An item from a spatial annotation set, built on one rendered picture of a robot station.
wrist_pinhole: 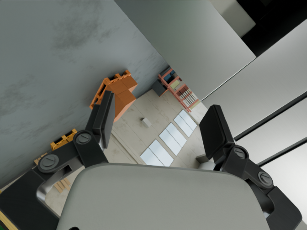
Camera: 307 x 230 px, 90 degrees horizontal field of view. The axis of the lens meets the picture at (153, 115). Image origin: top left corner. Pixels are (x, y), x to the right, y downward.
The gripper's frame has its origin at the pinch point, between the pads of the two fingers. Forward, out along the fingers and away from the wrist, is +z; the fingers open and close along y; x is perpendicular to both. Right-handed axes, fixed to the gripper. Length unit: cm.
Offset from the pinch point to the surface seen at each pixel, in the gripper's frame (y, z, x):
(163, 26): 0.7, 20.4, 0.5
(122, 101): -38, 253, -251
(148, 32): -1.7, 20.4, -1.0
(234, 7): 15.4, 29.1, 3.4
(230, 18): 15.1, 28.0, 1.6
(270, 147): 21.6, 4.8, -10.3
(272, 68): 18.2, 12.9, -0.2
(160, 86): 123, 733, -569
